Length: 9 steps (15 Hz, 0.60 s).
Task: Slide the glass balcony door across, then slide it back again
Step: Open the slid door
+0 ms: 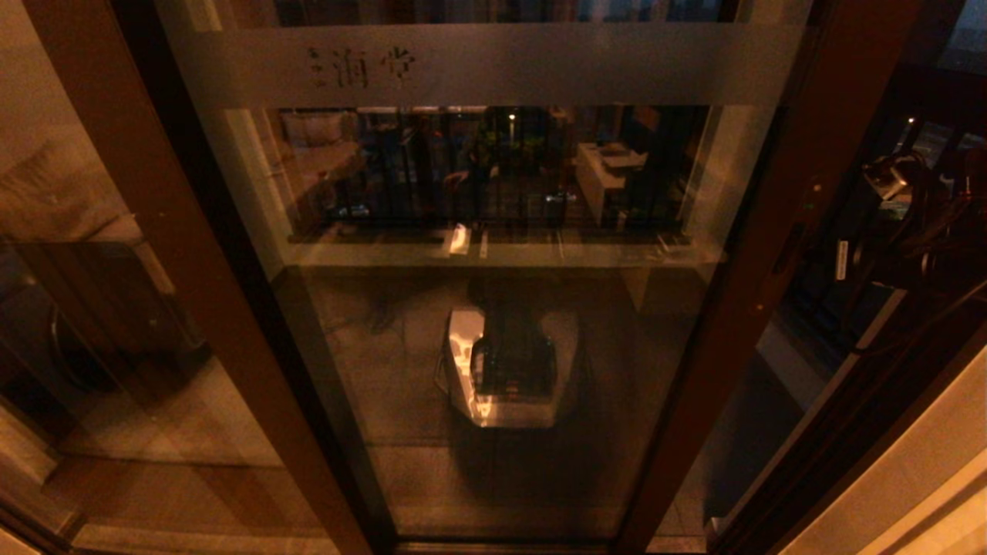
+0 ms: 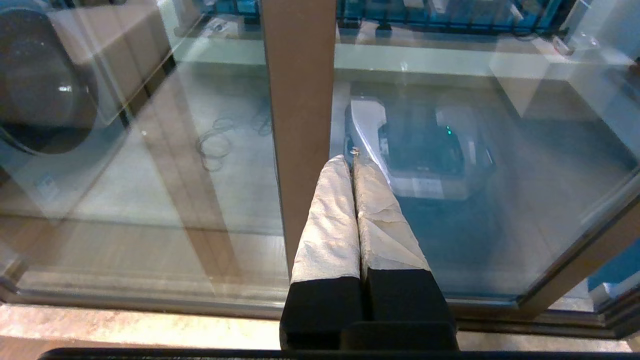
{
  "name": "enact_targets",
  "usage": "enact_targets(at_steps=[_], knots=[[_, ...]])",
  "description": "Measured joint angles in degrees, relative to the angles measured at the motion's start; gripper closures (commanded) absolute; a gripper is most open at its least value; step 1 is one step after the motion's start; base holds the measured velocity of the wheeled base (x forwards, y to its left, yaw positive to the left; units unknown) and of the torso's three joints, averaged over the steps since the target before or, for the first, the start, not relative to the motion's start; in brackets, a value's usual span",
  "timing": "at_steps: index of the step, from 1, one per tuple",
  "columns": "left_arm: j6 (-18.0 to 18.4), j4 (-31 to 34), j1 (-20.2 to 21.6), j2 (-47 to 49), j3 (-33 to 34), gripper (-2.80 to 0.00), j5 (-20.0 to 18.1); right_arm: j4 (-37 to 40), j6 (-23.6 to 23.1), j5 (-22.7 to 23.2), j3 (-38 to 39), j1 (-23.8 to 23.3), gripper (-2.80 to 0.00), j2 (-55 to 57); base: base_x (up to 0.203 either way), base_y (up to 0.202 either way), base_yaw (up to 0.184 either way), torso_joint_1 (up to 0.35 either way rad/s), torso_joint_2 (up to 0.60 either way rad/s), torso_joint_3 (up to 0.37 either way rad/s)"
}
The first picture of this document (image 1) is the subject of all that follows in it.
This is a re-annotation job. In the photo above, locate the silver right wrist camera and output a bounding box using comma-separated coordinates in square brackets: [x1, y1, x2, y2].
[864, 154, 916, 203]

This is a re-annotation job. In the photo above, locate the dark brown door jamb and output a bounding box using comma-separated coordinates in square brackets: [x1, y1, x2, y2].
[706, 285, 987, 555]

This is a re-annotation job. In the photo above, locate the brown framed sliding glass door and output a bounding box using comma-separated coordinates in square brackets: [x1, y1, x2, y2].
[154, 0, 926, 555]

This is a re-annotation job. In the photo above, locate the long black metal balcony railing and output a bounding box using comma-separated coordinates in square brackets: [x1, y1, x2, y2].
[281, 106, 706, 232]

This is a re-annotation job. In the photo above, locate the short grey stone window sill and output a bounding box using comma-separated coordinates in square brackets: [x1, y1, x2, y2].
[771, 281, 849, 382]

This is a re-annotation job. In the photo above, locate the grey front-loading washing machine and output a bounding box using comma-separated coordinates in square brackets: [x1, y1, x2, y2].
[0, 239, 205, 421]

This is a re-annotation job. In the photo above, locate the brown framed fixed glass panel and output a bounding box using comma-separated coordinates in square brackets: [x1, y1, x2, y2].
[0, 0, 394, 555]

